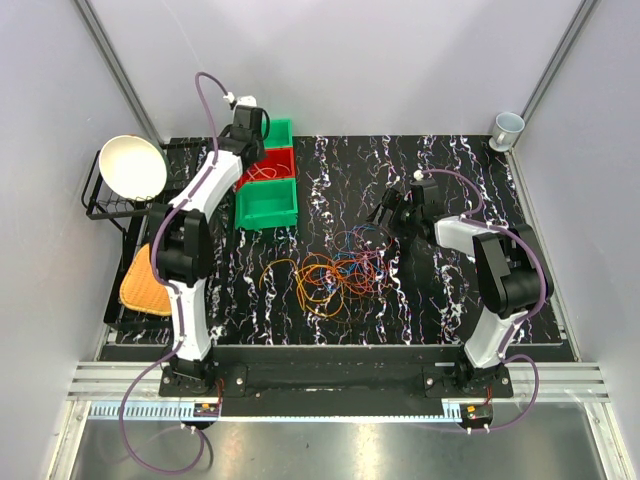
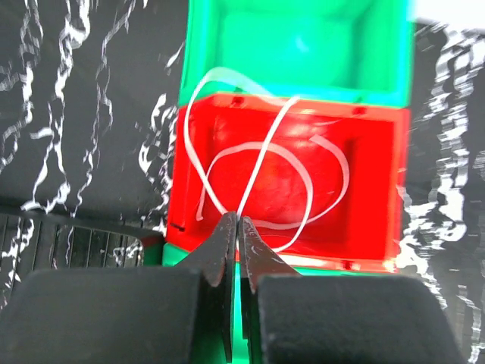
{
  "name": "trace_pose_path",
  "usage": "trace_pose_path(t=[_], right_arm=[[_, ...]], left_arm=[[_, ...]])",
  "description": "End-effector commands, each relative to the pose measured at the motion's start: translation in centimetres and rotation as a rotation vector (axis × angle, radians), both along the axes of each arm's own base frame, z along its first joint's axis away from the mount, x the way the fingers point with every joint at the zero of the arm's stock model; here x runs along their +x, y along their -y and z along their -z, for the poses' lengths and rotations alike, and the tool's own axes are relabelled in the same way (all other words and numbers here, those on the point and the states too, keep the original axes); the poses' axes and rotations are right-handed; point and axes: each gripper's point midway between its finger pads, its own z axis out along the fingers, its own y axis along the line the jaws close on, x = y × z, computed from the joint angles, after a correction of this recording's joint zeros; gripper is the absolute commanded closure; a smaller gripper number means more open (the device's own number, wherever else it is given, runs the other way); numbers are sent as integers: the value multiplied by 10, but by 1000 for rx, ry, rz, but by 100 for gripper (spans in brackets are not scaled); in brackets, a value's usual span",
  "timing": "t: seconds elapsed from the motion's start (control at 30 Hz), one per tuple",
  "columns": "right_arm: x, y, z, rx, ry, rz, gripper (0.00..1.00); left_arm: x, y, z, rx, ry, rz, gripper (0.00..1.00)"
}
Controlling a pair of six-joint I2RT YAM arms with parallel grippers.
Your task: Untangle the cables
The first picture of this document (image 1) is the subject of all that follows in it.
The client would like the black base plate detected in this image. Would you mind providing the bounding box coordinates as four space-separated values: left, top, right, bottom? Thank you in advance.
159 345 514 421

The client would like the white bowl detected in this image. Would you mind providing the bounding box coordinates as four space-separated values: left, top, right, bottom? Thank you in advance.
98 135 168 201

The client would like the white mug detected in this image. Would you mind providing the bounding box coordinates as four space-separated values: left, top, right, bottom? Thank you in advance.
489 112 526 152

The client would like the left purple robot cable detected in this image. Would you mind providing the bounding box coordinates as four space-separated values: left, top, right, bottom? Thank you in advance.
117 72 236 475

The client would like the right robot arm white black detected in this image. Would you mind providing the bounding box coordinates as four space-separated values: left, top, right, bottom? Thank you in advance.
367 180 554 397

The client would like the yellow cable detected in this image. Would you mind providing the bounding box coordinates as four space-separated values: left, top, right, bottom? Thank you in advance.
258 258 297 291

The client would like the near green storage bin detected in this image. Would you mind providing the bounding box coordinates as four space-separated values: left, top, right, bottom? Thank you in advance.
235 178 299 231

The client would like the pink cable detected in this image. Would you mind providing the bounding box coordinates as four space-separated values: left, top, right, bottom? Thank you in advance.
329 223 396 281

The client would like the far green storage bin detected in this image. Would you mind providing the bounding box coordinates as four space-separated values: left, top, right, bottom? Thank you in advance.
262 118 293 149

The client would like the black wire dish rack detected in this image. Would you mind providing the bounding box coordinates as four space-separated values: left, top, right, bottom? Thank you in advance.
81 137 209 336

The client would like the red storage bin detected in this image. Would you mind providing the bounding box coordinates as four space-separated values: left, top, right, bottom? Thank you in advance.
235 147 297 190

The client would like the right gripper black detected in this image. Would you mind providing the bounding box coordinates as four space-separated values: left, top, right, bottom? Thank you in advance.
364 188 422 244

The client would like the orange woven basket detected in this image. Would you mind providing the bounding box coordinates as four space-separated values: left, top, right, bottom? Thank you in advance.
119 244 171 316

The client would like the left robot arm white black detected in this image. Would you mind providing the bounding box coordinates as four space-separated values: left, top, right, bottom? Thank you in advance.
149 96 270 396

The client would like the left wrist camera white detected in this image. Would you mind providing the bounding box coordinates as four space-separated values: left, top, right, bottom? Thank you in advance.
223 92 258 110

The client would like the green storage bin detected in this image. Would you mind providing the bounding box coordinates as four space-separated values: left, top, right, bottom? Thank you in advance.
235 178 299 231
262 118 293 149

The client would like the orange cable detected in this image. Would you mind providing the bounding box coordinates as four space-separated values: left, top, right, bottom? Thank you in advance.
294 252 386 319

